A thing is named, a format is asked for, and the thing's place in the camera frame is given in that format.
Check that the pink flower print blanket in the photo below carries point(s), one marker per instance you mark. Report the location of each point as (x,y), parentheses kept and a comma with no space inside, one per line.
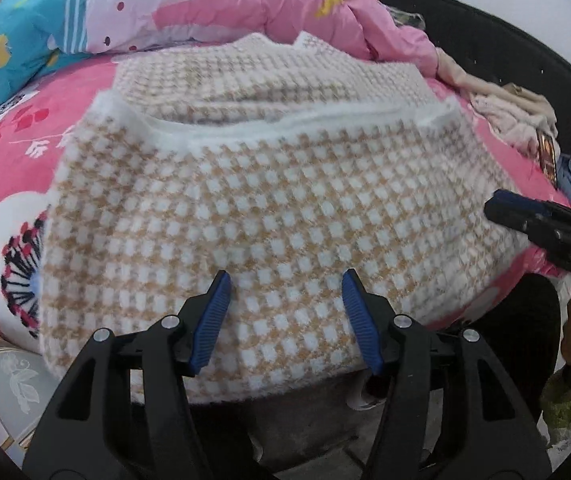
(15,170)

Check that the cream fluffy garment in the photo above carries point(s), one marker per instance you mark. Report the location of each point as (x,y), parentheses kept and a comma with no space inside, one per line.
(510,120)

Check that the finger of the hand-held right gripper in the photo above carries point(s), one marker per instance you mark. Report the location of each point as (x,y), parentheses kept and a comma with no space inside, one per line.
(508,220)
(513,200)

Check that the beige white houndstooth jacket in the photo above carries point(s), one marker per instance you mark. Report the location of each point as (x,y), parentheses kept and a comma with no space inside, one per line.
(290,185)

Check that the beige garment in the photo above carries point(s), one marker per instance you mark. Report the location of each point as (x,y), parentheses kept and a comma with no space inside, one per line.
(458,72)

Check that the white pink shoe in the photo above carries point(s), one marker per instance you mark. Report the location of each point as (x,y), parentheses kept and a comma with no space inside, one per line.
(363,400)

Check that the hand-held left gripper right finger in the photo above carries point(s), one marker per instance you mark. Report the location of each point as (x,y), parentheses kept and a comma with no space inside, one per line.
(360,320)

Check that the grey patterned cloth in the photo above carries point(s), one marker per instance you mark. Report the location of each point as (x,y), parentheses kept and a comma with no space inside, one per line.
(408,17)

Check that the black bed headboard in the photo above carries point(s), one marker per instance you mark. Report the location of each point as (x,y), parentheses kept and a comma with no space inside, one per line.
(515,50)

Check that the pink blue rabbit print duvet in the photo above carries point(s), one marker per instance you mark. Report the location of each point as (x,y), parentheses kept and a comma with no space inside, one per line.
(165,5)

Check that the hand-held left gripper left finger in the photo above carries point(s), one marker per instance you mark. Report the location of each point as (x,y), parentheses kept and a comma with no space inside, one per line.
(213,320)

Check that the blue denim garment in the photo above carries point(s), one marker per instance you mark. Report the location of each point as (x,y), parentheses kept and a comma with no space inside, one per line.
(570,180)

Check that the grey floral bed base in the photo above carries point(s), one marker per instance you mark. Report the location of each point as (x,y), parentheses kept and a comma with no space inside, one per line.
(15,375)

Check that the green fuzzy slipper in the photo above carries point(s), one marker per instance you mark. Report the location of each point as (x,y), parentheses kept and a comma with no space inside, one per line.
(570,410)

